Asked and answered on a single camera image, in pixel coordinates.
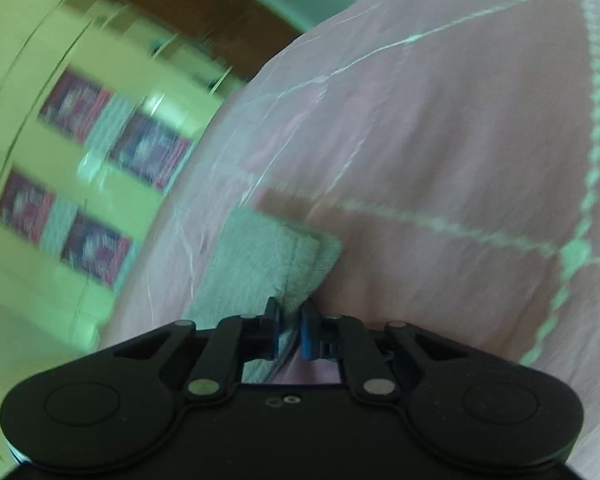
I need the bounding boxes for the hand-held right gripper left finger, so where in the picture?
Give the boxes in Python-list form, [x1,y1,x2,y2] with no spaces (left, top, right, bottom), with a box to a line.
[112,297,282,402]

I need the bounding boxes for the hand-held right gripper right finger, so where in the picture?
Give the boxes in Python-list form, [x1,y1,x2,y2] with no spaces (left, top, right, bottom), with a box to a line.
[301,298,471,402]

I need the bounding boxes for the grey fleece pants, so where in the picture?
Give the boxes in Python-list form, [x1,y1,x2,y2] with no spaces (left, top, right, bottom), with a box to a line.
[189,207,344,386]

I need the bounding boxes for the bed with pink checked sheet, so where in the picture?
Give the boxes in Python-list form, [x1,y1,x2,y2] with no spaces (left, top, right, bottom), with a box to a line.
[97,0,600,480]

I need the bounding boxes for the cream corner shelf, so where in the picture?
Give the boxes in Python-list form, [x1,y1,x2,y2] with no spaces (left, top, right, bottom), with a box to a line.
[149,30,237,97]

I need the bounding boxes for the brown wooden door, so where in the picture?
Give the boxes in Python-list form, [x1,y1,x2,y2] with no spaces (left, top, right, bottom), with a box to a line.
[102,0,307,85]

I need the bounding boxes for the cream glossy wardrobe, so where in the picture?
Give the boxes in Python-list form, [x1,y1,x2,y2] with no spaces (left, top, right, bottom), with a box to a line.
[0,0,253,361]

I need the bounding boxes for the red calendar wall poster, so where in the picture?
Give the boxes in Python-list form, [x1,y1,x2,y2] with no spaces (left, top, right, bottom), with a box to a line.
[36,69,131,161]
[106,111,195,192]
[59,214,135,292]
[0,169,78,261]

